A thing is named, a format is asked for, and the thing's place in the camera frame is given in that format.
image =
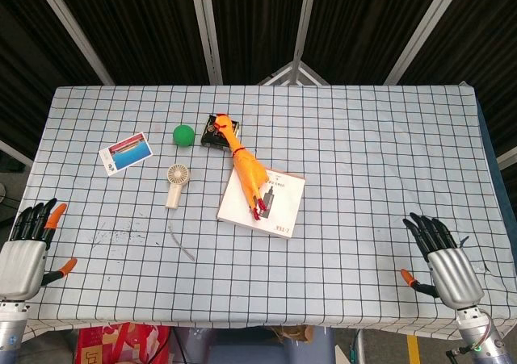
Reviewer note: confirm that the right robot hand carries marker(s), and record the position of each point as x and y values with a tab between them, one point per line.
454	275

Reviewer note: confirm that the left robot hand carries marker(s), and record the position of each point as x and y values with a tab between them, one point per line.
22	267

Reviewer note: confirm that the beige handheld fan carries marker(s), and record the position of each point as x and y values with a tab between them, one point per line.
176	184

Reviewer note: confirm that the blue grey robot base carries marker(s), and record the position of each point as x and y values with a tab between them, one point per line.
258	346

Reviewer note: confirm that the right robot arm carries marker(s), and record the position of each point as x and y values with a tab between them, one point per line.
480	333

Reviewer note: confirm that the red patterned bag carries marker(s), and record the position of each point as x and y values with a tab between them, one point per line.
121	344

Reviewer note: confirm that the photo postcard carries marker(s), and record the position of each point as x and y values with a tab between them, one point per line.
125	153

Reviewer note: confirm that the blue checked tablecloth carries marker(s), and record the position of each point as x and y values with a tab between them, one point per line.
323	170

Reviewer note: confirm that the brown paper scrap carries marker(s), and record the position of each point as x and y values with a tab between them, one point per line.
292	332

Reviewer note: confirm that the white booklet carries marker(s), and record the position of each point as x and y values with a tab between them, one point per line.
270	206

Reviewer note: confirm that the green ball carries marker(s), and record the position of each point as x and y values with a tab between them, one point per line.
183	136

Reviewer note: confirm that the black printed box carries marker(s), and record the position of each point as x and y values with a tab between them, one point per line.
214	137

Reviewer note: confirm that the orange rubber chicken toy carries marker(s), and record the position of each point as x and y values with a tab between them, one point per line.
246	166

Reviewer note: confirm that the white metal frame junction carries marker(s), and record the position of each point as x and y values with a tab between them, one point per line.
293	74

